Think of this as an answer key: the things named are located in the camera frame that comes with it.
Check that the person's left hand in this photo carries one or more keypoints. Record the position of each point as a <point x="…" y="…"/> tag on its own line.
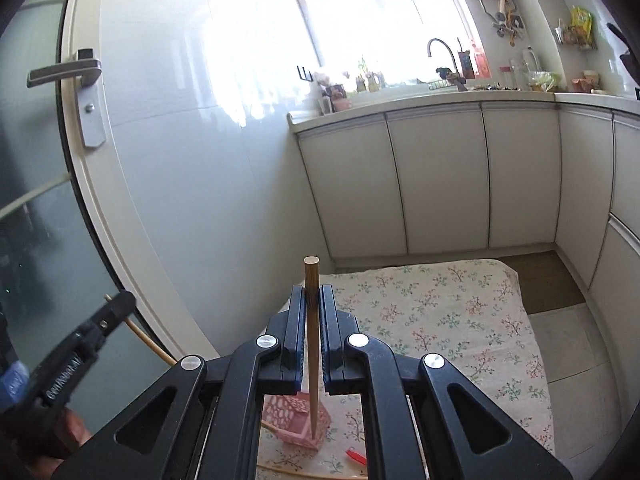
<point x="70" y="430"/>

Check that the red plastic spoon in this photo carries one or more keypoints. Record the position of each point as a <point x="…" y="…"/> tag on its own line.
<point x="357" y="457"/>

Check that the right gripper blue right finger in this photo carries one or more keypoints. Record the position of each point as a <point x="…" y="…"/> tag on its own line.
<point x="332" y="343"/>

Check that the wooden chopstick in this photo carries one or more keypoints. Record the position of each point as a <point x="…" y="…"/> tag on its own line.
<point x="312" y="289"/>
<point x="145" y="334"/>
<point x="307" y="475"/>

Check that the clear plastic bottle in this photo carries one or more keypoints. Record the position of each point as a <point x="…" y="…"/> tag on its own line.
<point x="532" y="67"/>

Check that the pink plastic utensil basket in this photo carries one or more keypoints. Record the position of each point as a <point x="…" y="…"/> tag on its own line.
<point x="288" y="418"/>

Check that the silver door handle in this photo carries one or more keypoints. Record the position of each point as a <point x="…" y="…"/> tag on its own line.
<point x="84" y="73"/>

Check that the floral tablecloth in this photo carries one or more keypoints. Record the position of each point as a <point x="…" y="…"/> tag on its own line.
<point x="469" y="311"/>

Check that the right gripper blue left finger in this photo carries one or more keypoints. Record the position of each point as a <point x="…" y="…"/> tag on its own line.
<point x="293" y="340"/>

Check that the yellow snack bag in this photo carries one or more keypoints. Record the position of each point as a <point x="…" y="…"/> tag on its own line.
<point x="581" y="26"/>

